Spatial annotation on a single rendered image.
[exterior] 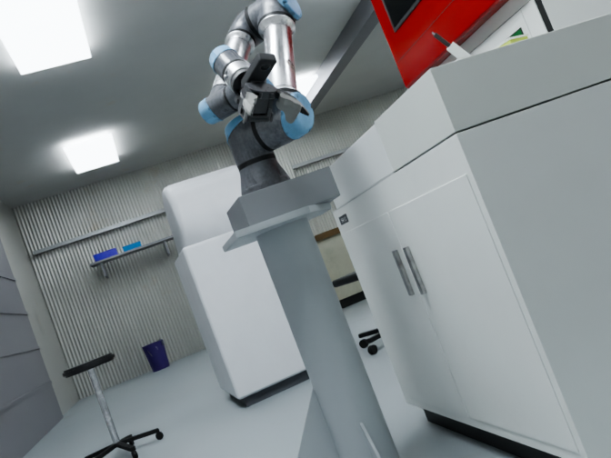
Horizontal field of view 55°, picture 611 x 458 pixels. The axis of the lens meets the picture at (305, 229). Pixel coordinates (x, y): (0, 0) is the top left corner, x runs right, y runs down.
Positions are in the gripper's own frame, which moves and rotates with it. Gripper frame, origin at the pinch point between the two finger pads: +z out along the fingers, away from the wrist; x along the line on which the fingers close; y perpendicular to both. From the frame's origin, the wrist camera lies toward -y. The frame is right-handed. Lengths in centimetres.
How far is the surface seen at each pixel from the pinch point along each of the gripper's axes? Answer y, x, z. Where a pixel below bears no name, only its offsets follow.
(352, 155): 25, -42, -20
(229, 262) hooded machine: 175, -82, -143
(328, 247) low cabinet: 370, -346, -354
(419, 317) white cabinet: 55, -50, 22
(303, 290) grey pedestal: 50, -16, 8
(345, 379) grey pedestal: 66, -23, 28
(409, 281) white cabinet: 46, -47, 16
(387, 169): 16.7, -37.3, 0.4
